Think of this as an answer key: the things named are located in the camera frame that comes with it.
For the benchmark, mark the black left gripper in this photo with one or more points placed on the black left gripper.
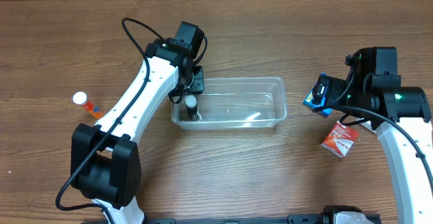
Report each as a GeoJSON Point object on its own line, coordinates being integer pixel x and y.
{"type": "Point", "coordinates": [195, 82]}

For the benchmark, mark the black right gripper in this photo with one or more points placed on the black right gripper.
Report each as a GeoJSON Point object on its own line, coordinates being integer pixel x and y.
{"type": "Point", "coordinates": [322, 91]}

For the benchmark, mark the blue small box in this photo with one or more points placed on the blue small box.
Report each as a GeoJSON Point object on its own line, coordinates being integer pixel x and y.
{"type": "Point", "coordinates": [319, 94]}

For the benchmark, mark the black bottle white cap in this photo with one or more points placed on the black bottle white cap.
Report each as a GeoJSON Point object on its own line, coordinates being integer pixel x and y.
{"type": "Point", "coordinates": [191, 104]}

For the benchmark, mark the clear plastic container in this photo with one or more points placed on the clear plastic container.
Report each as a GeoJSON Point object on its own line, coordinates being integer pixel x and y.
{"type": "Point", "coordinates": [230, 103]}

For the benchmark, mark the orange bottle white cap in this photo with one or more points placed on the orange bottle white cap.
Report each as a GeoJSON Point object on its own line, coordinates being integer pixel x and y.
{"type": "Point", "coordinates": [80, 98]}

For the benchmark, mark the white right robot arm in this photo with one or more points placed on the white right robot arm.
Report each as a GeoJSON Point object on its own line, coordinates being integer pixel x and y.
{"type": "Point", "coordinates": [400, 116]}

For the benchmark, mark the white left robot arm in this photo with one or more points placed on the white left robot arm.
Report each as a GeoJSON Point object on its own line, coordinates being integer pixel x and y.
{"type": "Point", "coordinates": [105, 169]}

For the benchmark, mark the red white small box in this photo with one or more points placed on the red white small box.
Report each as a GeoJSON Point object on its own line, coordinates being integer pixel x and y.
{"type": "Point", "coordinates": [340, 139]}

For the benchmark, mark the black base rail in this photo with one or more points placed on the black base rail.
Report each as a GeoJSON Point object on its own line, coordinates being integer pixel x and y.
{"type": "Point", "coordinates": [290, 219]}

